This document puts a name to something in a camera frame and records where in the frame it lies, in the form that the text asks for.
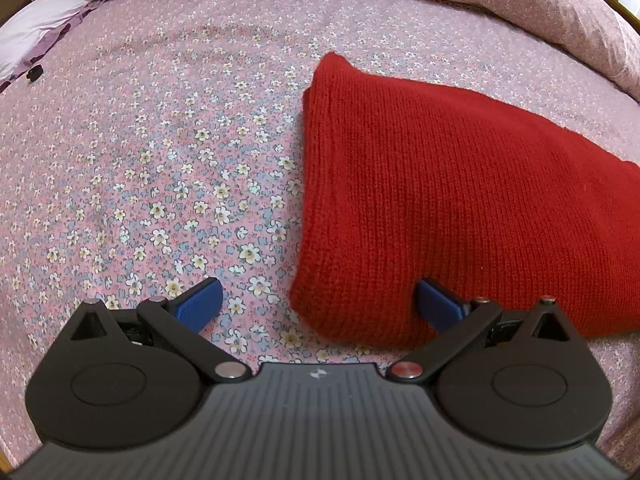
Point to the purple and white cloth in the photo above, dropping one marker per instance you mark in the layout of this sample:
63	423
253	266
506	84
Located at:
35	35

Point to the red knit sweater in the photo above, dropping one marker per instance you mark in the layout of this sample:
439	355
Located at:
450	185

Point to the pink floral bed sheet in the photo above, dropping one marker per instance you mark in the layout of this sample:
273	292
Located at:
150	160

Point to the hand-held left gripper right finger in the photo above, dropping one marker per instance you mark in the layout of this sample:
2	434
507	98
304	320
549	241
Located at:
440	305

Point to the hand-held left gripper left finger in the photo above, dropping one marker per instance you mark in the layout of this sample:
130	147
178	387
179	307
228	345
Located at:
200	302

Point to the small black object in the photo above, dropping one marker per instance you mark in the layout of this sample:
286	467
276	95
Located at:
34	74

